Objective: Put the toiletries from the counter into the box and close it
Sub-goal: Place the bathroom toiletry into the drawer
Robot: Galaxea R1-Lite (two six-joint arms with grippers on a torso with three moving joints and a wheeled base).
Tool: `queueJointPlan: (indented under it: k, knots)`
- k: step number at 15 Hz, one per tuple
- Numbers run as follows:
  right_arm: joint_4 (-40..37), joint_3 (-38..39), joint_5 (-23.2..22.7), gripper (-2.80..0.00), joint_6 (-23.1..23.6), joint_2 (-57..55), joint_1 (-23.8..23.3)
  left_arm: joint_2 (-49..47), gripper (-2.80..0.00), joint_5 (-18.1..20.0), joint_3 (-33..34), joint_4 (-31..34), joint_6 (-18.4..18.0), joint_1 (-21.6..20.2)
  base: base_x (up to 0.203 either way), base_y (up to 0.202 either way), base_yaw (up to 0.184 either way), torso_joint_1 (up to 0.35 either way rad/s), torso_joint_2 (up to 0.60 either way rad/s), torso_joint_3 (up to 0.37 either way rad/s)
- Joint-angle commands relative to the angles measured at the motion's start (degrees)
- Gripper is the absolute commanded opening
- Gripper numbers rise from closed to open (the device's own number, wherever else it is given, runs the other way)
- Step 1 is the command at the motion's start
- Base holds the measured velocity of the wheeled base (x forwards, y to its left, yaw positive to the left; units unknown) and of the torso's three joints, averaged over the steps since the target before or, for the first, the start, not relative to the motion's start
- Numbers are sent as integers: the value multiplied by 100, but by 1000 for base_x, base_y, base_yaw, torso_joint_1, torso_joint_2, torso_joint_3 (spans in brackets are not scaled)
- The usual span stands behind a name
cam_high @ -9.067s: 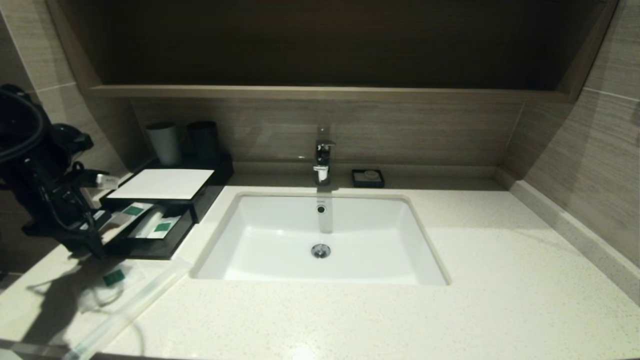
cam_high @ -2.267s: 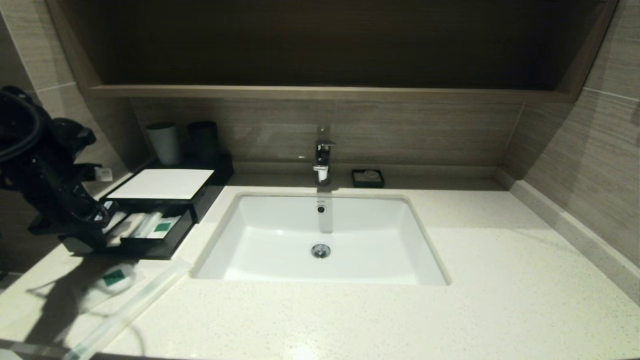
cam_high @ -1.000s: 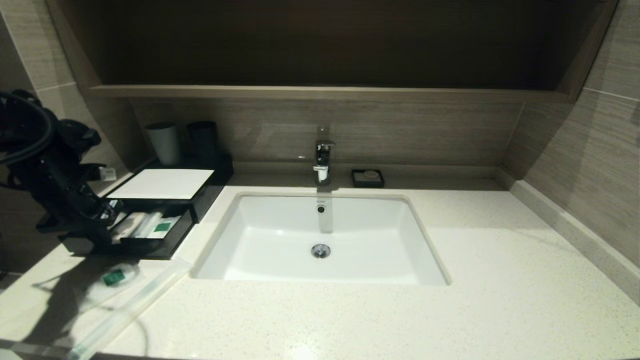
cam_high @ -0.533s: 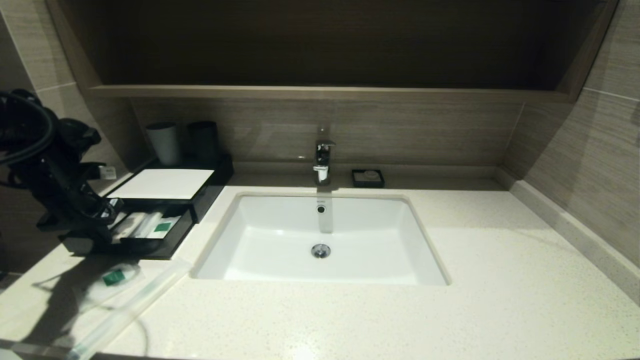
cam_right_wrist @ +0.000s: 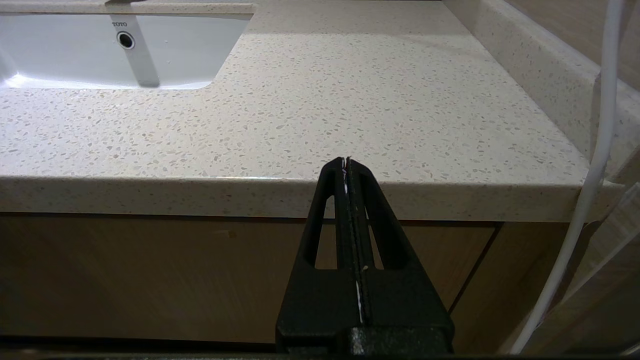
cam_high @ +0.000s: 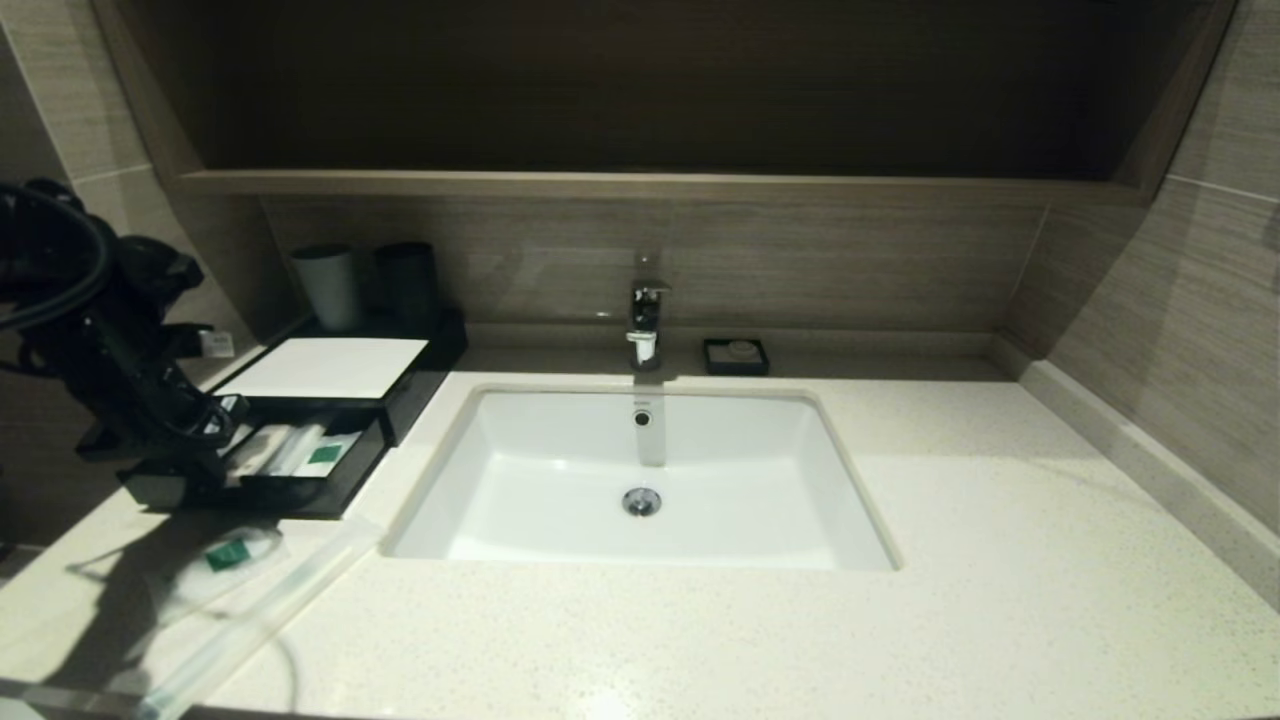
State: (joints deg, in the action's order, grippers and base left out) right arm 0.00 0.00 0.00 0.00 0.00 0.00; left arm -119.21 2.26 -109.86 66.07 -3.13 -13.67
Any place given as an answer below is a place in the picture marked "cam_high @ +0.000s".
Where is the white ceramic sink basin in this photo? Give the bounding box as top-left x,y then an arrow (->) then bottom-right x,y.
385,384 -> 903,573

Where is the white paper card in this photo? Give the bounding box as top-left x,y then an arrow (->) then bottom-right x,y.
214,337 -> 430,400

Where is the black pull-out drawer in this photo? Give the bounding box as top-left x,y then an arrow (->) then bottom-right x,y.
118,411 -> 394,522

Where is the small clear green-label sachet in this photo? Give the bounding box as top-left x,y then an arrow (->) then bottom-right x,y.
150,525 -> 293,627

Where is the beige comb packet green label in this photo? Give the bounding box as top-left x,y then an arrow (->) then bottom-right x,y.
226,424 -> 299,488

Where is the black soap dish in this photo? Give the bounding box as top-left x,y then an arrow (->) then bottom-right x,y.
703,339 -> 771,377

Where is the black cup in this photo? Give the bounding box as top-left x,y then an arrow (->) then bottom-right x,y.
374,241 -> 439,330

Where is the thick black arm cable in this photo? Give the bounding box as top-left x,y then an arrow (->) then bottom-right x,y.
0,182 -> 113,333

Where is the flat white green-label packet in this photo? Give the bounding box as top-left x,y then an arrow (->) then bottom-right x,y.
298,431 -> 364,480

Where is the pale grey cup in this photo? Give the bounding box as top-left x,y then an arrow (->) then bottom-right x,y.
290,245 -> 363,332

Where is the long clear toothbrush packet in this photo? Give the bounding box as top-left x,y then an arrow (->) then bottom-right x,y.
130,514 -> 387,720

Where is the wooden wall shelf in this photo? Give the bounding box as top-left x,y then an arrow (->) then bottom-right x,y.
175,168 -> 1147,207

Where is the chrome faucet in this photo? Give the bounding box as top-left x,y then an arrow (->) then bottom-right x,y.
626,253 -> 673,373

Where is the thin black camera cable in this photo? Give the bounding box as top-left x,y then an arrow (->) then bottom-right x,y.
100,320 -> 241,451

